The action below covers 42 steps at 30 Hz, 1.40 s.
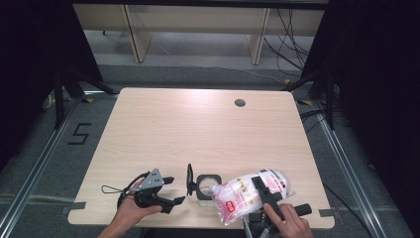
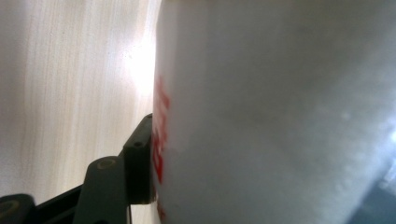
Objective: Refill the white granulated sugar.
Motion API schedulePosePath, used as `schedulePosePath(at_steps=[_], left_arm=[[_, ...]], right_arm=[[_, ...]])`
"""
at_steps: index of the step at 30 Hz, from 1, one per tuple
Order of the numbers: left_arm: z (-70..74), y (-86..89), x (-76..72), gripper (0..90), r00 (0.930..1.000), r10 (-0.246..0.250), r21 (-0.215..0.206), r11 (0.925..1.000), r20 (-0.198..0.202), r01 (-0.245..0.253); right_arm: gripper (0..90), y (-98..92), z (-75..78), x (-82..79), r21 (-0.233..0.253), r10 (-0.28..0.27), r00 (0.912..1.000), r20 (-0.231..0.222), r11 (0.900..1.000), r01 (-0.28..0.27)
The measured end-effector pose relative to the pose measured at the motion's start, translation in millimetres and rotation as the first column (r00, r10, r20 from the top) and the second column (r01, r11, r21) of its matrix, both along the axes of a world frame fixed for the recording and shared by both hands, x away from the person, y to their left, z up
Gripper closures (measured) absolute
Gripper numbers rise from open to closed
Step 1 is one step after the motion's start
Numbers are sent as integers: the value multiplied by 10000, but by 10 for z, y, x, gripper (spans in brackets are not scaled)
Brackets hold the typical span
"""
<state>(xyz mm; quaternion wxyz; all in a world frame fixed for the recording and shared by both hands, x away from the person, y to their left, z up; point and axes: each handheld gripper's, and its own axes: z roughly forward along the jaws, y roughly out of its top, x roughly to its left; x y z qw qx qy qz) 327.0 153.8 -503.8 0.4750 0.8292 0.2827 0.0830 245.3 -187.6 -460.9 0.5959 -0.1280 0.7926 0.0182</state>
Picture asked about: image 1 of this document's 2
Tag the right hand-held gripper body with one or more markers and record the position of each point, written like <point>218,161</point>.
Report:
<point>259,224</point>

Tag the black curtain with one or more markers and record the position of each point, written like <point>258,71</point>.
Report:
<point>379,82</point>
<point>33,49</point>

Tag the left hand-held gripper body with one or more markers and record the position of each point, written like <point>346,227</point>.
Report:
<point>150,185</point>

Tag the person's right hand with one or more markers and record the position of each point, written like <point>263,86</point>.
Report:
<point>290,223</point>

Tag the yellow black tape piece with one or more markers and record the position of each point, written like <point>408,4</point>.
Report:
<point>87,100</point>
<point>305,102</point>
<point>287,81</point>

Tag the black metal stand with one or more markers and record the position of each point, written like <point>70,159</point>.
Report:
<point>59,99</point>
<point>329,99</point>

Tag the black tape strip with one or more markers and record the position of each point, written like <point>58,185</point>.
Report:
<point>76,206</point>

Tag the glass jar with black lid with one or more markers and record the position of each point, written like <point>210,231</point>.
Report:
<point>208,186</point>

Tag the red and white sugar bag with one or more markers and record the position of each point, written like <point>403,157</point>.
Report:
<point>241,196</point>

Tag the aluminium floor rail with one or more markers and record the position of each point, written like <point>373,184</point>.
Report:
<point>350,172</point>
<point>36,165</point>

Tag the grey tape strip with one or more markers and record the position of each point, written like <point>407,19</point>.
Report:
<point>328,212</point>

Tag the person's left hand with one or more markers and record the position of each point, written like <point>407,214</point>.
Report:
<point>135,213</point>

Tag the grey table grommet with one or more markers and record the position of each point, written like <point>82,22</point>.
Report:
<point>240,102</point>

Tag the light wooden shelf unit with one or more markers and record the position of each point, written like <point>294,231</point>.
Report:
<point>198,20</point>

